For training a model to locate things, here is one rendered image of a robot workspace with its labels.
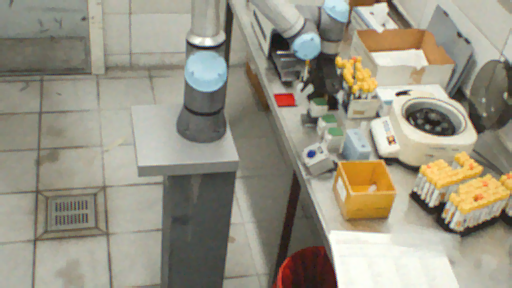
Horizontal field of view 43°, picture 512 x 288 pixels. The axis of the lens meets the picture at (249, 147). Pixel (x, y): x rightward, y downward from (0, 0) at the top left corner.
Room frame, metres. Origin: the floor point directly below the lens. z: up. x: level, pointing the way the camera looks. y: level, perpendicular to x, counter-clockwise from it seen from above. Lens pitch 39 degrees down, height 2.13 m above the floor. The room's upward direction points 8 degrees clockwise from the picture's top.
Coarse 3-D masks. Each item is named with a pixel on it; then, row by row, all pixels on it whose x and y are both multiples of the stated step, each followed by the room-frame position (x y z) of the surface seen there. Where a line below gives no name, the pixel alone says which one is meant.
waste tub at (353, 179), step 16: (336, 176) 1.40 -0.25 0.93; (352, 176) 1.42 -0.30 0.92; (368, 176) 1.43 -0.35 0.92; (384, 176) 1.40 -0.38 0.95; (336, 192) 1.38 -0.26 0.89; (352, 192) 1.39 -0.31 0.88; (368, 192) 1.30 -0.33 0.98; (384, 192) 1.31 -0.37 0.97; (352, 208) 1.29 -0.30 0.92; (368, 208) 1.30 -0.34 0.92; (384, 208) 1.31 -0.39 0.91
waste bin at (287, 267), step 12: (300, 252) 1.55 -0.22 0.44; (312, 252) 1.56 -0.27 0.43; (324, 252) 1.57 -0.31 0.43; (288, 264) 1.49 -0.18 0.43; (300, 264) 1.51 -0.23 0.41; (312, 264) 1.55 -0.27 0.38; (324, 264) 1.56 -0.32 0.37; (288, 276) 1.46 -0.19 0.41; (300, 276) 1.50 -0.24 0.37; (312, 276) 1.54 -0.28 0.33; (324, 276) 1.55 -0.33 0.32; (336, 276) 1.54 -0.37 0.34
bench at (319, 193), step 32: (384, 0) 2.65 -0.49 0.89; (224, 32) 2.69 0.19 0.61; (352, 32) 2.35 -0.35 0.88; (256, 64) 2.03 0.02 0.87; (224, 96) 2.69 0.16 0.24; (288, 128) 1.66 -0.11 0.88; (352, 128) 1.71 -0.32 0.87; (480, 160) 1.63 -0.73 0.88; (288, 192) 1.59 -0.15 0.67; (320, 192) 1.38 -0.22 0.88; (288, 224) 1.59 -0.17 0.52; (320, 224) 1.27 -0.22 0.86; (352, 224) 1.27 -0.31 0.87; (384, 224) 1.29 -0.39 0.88; (416, 224) 1.31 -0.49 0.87; (480, 256) 1.22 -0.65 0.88
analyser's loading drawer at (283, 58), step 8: (272, 48) 2.08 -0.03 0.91; (280, 48) 2.08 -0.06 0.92; (280, 56) 2.00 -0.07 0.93; (288, 56) 2.01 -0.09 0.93; (280, 64) 1.96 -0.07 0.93; (288, 64) 1.97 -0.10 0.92; (280, 72) 1.92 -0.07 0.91; (288, 72) 1.91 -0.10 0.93; (296, 72) 1.92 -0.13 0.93; (288, 80) 1.91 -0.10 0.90
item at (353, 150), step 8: (352, 136) 1.53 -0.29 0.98; (344, 144) 1.56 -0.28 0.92; (352, 144) 1.51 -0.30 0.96; (360, 144) 1.50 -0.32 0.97; (368, 144) 1.51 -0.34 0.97; (344, 152) 1.55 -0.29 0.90; (352, 152) 1.50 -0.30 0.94; (360, 152) 1.47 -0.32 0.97; (368, 152) 1.48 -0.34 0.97; (344, 160) 1.53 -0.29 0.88; (352, 160) 1.49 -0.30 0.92; (360, 160) 1.47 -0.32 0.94; (368, 160) 1.48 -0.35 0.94
